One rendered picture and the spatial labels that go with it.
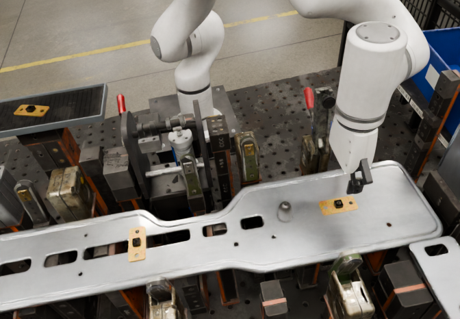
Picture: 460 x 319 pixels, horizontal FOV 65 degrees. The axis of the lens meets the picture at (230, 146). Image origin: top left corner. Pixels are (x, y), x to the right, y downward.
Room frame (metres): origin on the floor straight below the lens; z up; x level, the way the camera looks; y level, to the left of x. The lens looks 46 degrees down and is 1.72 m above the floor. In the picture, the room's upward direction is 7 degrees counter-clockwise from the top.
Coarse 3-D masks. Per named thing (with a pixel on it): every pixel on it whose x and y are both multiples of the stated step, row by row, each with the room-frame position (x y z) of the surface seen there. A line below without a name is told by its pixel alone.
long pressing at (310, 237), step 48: (240, 192) 0.53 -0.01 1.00; (288, 192) 0.51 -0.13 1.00; (336, 192) 0.50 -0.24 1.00; (384, 192) 0.48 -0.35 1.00; (0, 240) 0.47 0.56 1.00; (48, 240) 0.46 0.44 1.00; (96, 240) 0.44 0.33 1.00; (192, 240) 0.41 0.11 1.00; (240, 240) 0.40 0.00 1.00; (288, 240) 0.39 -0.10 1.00; (336, 240) 0.37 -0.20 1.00; (384, 240) 0.36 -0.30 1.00; (0, 288) 0.36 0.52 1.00; (48, 288) 0.34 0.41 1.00; (96, 288) 0.33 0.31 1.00
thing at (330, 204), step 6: (342, 198) 0.48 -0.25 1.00; (348, 198) 0.48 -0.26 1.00; (318, 204) 0.47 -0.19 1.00; (324, 204) 0.47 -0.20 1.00; (330, 204) 0.46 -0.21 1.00; (336, 204) 0.46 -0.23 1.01; (342, 204) 0.45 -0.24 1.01; (348, 204) 0.46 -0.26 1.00; (354, 204) 0.46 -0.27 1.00; (324, 210) 0.45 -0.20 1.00; (330, 210) 0.45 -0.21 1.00; (336, 210) 0.45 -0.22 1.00; (342, 210) 0.44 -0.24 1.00; (348, 210) 0.44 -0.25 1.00
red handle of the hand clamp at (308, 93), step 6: (306, 90) 0.71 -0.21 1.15; (306, 96) 0.70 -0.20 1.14; (312, 96) 0.70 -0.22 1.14; (306, 102) 0.69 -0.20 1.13; (312, 102) 0.68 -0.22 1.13; (312, 108) 0.67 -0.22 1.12; (312, 114) 0.66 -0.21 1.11; (312, 120) 0.65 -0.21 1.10; (312, 126) 0.64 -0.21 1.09; (318, 138) 0.61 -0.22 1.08; (318, 144) 0.59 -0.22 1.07; (324, 144) 0.60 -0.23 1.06
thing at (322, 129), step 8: (320, 88) 0.63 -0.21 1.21; (328, 88) 0.62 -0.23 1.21; (320, 96) 0.62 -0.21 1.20; (328, 96) 0.59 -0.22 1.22; (320, 104) 0.62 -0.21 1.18; (328, 104) 0.58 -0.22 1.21; (320, 112) 0.61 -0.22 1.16; (328, 112) 0.61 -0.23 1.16; (320, 120) 0.61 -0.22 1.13; (328, 120) 0.60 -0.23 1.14; (320, 128) 0.61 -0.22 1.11; (328, 128) 0.60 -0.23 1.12; (312, 136) 0.61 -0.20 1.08; (320, 136) 0.60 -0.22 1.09; (328, 136) 0.59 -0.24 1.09; (328, 144) 0.59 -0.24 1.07
